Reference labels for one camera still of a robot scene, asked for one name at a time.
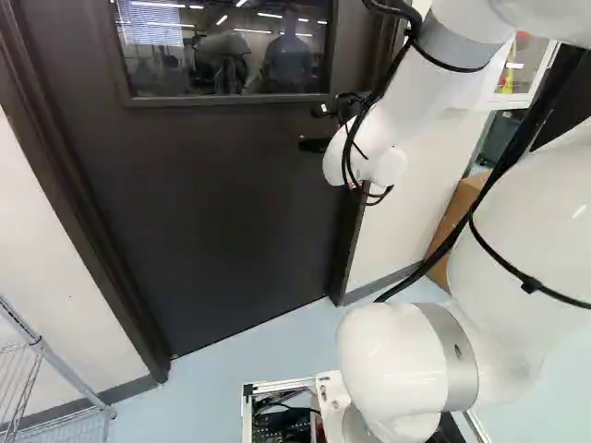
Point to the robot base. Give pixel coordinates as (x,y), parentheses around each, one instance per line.
(281,382)

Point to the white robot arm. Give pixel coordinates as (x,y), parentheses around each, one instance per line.
(522,221)

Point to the dark brown door with window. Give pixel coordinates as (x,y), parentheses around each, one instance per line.
(208,207)

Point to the brown cardboard box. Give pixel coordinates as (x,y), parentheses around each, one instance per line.
(471,189)

